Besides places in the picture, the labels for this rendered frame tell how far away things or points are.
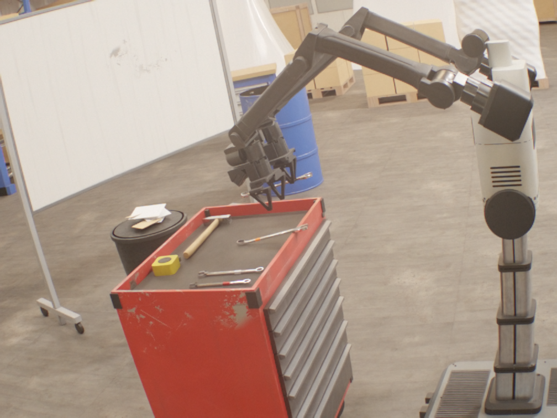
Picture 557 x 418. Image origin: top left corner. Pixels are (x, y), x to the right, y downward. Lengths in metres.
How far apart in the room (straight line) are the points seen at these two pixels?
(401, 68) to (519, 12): 7.29
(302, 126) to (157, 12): 1.77
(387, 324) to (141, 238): 1.32
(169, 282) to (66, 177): 2.27
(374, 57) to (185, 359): 1.01
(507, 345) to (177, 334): 1.03
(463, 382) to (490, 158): 0.93
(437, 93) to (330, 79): 8.70
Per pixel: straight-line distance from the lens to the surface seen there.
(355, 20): 2.15
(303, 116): 5.75
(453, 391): 2.42
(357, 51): 1.73
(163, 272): 2.13
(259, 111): 1.97
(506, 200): 1.89
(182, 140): 4.77
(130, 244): 3.56
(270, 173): 2.09
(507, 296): 2.08
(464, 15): 8.96
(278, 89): 1.90
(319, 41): 1.75
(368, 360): 3.18
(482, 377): 2.47
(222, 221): 2.47
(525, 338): 2.14
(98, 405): 3.33
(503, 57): 1.87
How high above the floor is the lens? 1.67
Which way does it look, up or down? 17 degrees down
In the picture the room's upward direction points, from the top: 12 degrees counter-clockwise
